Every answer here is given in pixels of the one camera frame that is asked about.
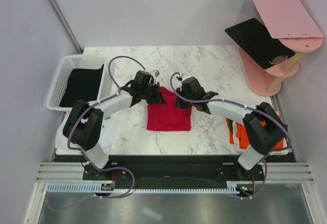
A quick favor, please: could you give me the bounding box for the pink clipboard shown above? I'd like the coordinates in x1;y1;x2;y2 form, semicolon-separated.
252;0;324;39

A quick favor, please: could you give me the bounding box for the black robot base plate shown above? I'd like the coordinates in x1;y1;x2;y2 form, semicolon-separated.
83;155;264;188

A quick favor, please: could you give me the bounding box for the black clipboard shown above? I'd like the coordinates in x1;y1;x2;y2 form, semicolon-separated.
225;18;295;69

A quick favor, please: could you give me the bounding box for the pink wooden shelf stand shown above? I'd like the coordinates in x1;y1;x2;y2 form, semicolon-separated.
238;0;324;97

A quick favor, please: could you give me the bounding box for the black t shirt in basket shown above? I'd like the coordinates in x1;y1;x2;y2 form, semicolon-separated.
59;65;104;107

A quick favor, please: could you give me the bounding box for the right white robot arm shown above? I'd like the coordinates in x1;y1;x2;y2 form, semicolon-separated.
175;91;290;180

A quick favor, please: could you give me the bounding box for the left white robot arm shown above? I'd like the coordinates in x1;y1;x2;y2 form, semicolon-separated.
62;81;166;180

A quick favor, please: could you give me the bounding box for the white slotted cable duct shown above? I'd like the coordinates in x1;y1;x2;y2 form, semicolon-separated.
46;182;239;194

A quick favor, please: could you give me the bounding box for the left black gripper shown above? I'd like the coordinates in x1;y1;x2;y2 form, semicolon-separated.
141;82;166;105

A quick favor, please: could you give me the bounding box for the red t shirt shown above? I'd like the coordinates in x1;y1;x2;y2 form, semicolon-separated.
147;86;192;132

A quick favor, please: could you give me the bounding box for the aluminium rail extrusion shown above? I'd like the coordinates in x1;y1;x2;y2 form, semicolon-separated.
36;162;84;183

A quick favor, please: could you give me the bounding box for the white cloth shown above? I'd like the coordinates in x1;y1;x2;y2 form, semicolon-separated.
232;145;292;155

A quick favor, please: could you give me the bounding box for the white plastic laundry basket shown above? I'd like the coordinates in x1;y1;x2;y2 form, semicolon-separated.
46;55;112;112

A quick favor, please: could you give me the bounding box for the white paper sheet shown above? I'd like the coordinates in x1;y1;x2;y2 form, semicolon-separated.
55;112;119;155

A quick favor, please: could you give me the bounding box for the green t shirt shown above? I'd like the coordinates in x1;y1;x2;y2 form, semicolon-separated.
226;118;237;136

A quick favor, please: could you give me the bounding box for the aluminium frame post left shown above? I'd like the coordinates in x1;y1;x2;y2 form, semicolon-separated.
47;0;83;54

